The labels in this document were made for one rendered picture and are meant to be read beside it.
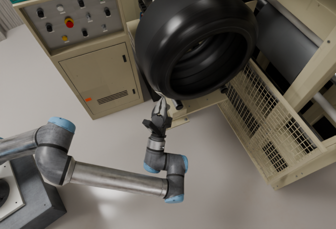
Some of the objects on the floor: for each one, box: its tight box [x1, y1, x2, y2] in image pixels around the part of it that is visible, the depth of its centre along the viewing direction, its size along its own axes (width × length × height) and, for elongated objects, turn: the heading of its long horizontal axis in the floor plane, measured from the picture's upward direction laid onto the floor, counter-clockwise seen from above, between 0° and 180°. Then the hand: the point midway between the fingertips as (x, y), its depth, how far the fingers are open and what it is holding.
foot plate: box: [158, 114, 190, 131], centre depth 219 cm, size 27×27×2 cm
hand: (162, 99), depth 107 cm, fingers closed
